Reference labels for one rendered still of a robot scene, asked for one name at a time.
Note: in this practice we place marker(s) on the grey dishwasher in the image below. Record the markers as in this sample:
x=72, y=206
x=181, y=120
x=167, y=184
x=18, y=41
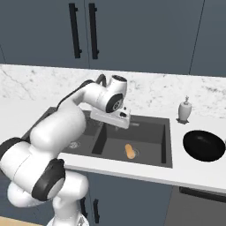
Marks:
x=197, y=212

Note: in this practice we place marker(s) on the black bowl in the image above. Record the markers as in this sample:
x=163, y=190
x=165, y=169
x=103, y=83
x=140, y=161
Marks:
x=203, y=146

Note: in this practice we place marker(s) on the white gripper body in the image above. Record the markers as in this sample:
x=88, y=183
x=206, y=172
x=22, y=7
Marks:
x=109, y=119

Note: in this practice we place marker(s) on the orange squash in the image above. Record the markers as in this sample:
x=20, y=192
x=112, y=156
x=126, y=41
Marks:
x=129, y=151

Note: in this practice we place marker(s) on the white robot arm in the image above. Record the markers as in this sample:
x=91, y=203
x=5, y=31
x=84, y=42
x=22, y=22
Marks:
x=56, y=129

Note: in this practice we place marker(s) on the dark grey sink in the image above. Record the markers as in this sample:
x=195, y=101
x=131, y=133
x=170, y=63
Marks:
x=147, y=138

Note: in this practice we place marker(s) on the white soap dispenser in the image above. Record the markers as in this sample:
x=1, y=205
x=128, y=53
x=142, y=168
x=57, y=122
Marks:
x=184, y=110

